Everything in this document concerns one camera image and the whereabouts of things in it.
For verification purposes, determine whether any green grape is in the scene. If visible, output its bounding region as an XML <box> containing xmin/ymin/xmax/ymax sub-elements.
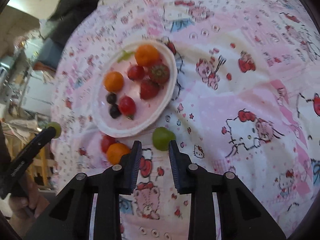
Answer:
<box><xmin>46</xmin><ymin>122</ymin><xmax>61</xmax><ymax>139</ymax></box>
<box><xmin>152</xmin><ymin>127</ymin><xmax>176</xmax><ymax>151</ymax></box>

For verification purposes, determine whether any red cherry tomato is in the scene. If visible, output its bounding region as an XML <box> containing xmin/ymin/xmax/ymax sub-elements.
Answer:
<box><xmin>127</xmin><ymin>65</ymin><xmax>145</xmax><ymax>81</ymax></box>
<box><xmin>100</xmin><ymin>134</ymin><xmax>116</xmax><ymax>153</ymax></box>
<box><xmin>119</xmin><ymin>96</ymin><xmax>136</xmax><ymax>120</ymax></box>

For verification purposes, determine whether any orange mandarin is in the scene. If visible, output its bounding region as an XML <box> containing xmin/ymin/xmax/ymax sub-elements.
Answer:
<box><xmin>106</xmin><ymin>142</ymin><xmax>131</xmax><ymax>165</ymax></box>
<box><xmin>135</xmin><ymin>44</ymin><xmax>160</xmax><ymax>67</ymax></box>
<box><xmin>104</xmin><ymin>71</ymin><xmax>124</xmax><ymax>93</ymax></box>

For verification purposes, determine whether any red strawberry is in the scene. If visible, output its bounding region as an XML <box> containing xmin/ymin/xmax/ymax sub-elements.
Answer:
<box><xmin>140</xmin><ymin>79</ymin><xmax>160</xmax><ymax>100</ymax></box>
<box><xmin>148</xmin><ymin>63</ymin><xmax>170</xmax><ymax>85</ymax></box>

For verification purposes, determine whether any person's left hand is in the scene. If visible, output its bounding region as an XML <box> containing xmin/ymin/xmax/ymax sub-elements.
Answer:
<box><xmin>9</xmin><ymin>174</ymin><xmax>49</xmax><ymax>226</ymax></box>

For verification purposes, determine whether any wooden chair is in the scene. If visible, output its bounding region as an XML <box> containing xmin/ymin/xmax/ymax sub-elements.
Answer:
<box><xmin>4</xmin><ymin>132</ymin><xmax>55</xmax><ymax>190</ymax></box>

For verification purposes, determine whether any pink strawberry pattern plate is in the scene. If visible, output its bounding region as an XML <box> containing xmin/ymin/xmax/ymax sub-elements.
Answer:
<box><xmin>91</xmin><ymin>40</ymin><xmax>177</xmax><ymax>138</ymax></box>

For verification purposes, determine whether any black clothes pile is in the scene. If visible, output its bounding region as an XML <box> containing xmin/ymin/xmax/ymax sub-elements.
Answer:
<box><xmin>44</xmin><ymin>0</ymin><xmax>99</xmax><ymax>48</ymax></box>

